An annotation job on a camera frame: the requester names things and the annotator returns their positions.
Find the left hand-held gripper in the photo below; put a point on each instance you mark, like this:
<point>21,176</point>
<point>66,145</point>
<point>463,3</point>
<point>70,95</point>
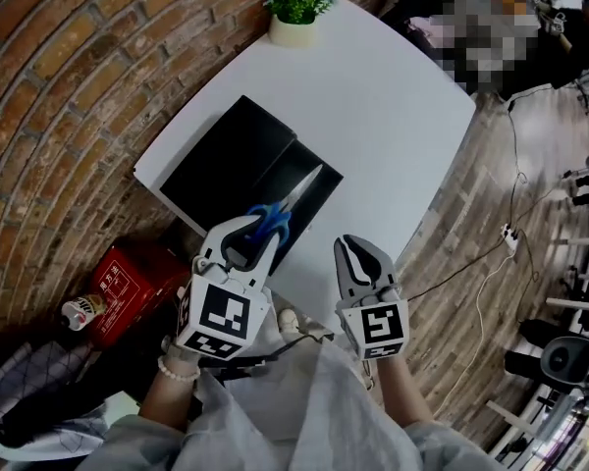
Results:
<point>223,317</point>

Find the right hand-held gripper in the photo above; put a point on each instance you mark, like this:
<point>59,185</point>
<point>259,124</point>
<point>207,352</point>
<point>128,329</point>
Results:
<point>380,327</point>

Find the black box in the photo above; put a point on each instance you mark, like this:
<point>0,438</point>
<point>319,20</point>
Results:
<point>226,165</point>

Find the person's right forearm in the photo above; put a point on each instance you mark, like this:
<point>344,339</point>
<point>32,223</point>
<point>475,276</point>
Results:
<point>402,395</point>

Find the person's left forearm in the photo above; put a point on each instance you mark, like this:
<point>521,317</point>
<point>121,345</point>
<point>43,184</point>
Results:
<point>169,400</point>

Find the red metal box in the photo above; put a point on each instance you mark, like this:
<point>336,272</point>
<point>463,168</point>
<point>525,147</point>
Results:
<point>127,287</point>

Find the person's white shoe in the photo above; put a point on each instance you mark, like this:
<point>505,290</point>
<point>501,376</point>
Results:
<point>318,335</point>
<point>288,321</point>

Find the white table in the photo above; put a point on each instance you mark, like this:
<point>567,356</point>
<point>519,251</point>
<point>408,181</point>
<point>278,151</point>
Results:
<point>373,140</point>

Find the white power strip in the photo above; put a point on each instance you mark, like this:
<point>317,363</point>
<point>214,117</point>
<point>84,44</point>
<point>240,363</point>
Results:
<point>510,237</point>

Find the person's grey garment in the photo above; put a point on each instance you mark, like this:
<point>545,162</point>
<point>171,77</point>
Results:
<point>299,420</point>

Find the plastic drink bottle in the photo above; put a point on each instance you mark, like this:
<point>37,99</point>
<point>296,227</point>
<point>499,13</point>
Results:
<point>83,312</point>

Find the grey swivel chair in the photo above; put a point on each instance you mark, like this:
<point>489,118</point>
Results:
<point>567,361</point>

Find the potted plant in white pot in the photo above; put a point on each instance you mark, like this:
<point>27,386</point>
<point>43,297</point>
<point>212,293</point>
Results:
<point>297,15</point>

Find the black jacket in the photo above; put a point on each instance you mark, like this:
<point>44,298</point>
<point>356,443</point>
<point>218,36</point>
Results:
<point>39,420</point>

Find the white metal frame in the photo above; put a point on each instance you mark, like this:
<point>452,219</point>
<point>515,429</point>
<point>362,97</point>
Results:
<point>576,307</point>

